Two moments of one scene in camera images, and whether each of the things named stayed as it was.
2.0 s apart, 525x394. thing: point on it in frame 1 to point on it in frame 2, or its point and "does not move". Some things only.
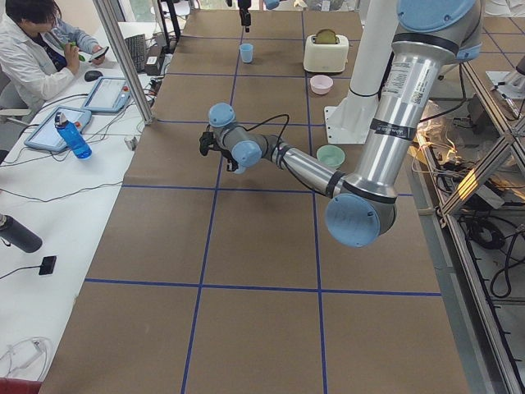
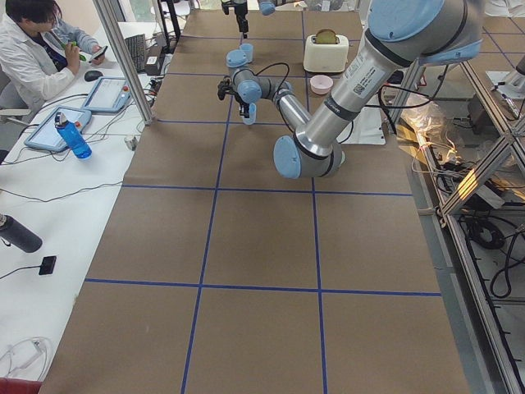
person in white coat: [39, 52] does not move
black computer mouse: [93, 75] does not move
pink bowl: [321, 84] does not move
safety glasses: [29, 358] does not move
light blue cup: [242, 166] to [251, 120]
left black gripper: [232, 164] to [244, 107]
